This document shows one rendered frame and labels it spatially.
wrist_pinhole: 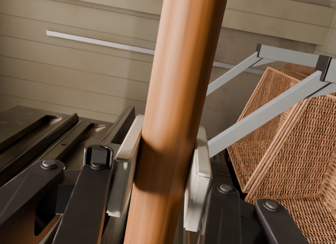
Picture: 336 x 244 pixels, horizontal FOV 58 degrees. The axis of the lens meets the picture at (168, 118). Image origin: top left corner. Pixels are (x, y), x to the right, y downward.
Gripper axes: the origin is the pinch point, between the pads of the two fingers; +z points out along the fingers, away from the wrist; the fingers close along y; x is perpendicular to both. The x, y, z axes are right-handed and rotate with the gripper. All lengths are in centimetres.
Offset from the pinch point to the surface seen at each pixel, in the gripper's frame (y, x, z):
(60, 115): -63, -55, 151
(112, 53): -65, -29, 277
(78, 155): -37, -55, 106
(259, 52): 24, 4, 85
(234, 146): 38, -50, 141
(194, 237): 15, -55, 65
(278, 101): 18.3, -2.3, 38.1
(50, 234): -20, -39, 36
